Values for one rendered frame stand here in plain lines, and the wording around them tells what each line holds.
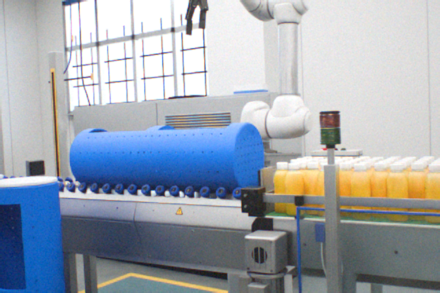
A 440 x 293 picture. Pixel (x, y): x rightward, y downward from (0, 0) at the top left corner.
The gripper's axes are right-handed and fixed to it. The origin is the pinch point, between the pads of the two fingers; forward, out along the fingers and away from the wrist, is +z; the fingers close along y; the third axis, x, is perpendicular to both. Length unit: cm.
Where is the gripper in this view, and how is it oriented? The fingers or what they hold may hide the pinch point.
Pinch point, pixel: (195, 29)
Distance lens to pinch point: 232.2
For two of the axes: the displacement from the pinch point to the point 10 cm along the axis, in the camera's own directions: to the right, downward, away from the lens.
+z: -0.5, 10.0, -0.3
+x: -8.8, -0.6, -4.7
